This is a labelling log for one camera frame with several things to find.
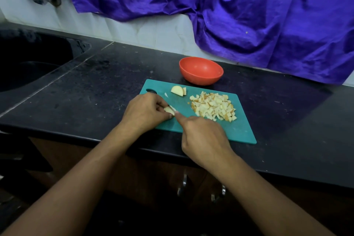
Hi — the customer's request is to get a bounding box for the teal plastic cutting board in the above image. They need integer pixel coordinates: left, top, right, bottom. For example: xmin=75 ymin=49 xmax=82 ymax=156
xmin=139 ymin=79 xmax=257 ymax=145

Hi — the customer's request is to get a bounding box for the person's right forearm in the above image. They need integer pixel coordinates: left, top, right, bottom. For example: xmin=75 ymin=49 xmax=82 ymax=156
xmin=216 ymin=155 xmax=335 ymax=236

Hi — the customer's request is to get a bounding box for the purple cloth curtain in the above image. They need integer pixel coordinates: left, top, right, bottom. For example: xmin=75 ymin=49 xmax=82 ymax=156
xmin=60 ymin=0 xmax=354 ymax=85

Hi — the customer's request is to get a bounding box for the person's right hand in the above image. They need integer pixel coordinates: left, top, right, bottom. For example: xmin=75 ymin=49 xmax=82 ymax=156
xmin=175 ymin=112 xmax=236 ymax=170

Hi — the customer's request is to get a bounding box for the pile of diced apple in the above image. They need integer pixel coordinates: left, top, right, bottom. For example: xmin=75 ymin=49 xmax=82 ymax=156
xmin=190 ymin=91 xmax=237 ymax=122

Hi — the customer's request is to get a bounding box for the dark kitchen sink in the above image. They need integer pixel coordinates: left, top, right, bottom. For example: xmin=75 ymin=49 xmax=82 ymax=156
xmin=0 ymin=29 xmax=92 ymax=94

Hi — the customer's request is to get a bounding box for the orange bowl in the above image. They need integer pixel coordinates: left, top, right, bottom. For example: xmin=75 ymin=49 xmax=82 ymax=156
xmin=178 ymin=56 xmax=225 ymax=86

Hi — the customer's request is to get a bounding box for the metal cabinet handle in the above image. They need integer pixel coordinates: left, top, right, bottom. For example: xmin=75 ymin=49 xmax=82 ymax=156
xmin=210 ymin=184 xmax=226 ymax=203
xmin=177 ymin=173 xmax=189 ymax=198

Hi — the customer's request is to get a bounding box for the person's left forearm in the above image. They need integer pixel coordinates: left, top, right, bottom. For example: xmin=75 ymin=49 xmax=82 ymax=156
xmin=3 ymin=124 xmax=136 ymax=236

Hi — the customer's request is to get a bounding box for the person's left hand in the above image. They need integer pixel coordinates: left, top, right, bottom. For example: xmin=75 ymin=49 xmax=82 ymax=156
xmin=119 ymin=93 xmax=171 ymax=137

